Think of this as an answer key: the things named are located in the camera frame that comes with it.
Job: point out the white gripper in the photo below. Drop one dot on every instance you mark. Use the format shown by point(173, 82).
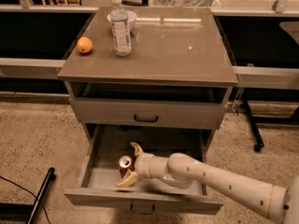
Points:
point(143, 165)

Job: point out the red coke can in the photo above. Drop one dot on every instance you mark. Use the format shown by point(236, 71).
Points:
point(125, 163)

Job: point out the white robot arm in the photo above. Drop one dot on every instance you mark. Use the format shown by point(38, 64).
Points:
point(278, 204)

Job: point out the open grey middle drawer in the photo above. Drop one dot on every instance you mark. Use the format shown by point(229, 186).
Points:
point(100, 172)

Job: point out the closed grey top drawer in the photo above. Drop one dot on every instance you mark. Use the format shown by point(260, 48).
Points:
point(153, 114)

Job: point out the grey drawer cabinet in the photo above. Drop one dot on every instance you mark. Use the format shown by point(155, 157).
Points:
point(177, 56)

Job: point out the black floor stand bar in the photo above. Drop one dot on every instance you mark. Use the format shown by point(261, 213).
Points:
point(27, 212)

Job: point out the orange fruit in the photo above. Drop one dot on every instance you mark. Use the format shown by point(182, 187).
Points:
point(84, 45)

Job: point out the clear plastic water bottle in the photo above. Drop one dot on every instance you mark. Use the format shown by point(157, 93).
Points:
point(121, 39)

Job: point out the white bowl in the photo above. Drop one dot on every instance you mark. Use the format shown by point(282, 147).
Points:
point(132, 18)

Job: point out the black wheeled table leg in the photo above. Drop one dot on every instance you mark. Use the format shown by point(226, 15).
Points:
point(254, 121)

